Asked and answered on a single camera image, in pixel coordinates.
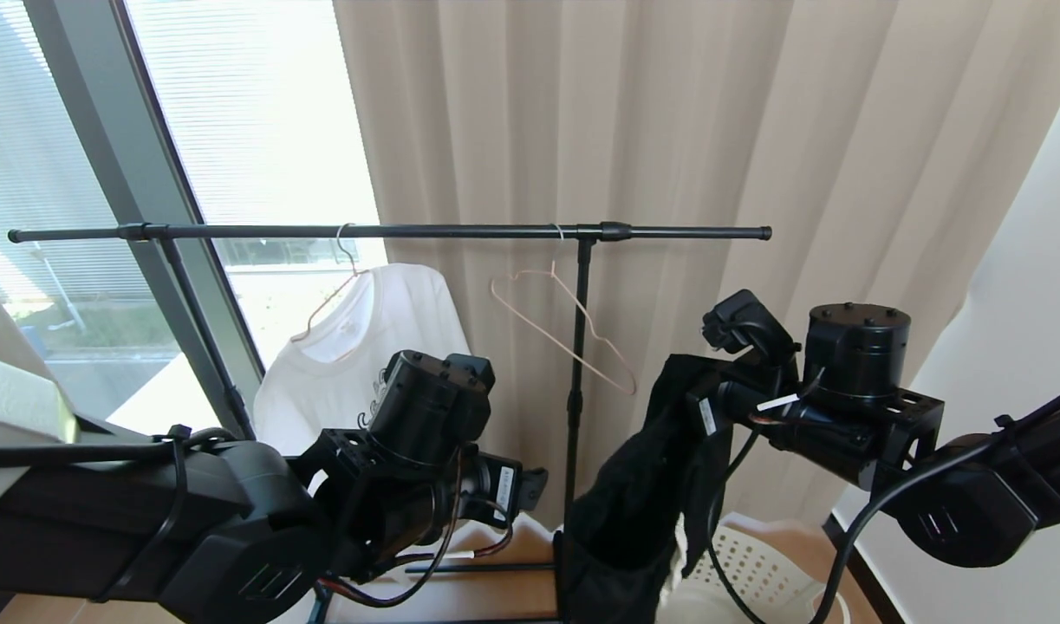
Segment beige curtain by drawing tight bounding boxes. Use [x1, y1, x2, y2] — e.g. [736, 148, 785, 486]
[333, 0, 1060, 531]
[0, 264, 78, 521]

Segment black shorts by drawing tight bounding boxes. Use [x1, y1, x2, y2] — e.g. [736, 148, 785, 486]
[554, 353, 740, 624]

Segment black clothes rack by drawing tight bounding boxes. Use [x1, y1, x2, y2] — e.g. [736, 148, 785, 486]
[8, 221, 773, 624]

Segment white laundry basket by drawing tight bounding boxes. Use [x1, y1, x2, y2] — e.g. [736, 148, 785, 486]
[660, 511, 853, 624]

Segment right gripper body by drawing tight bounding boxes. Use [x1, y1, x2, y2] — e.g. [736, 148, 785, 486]
[687, 374, 803, 439]

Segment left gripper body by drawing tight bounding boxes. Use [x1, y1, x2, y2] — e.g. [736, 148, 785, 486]
[447, 455, 548, 530]

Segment white printed T-shirt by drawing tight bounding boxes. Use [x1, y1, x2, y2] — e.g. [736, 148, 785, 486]
[252, 263, 471, 460]

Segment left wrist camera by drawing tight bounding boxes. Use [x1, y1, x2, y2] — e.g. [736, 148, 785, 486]
[443, 353, 497, 408]

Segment black cable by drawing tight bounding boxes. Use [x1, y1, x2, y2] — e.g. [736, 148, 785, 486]
[0, 423, 237, 473]
[706, 381, 1060, 624]

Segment pink clothes hanger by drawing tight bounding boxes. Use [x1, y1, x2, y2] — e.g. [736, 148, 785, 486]
[289, 223, 376, 344]
[491, 260, 639, 397]

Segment window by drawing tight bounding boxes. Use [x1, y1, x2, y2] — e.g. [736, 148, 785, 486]
[0, 0, 390, 434]

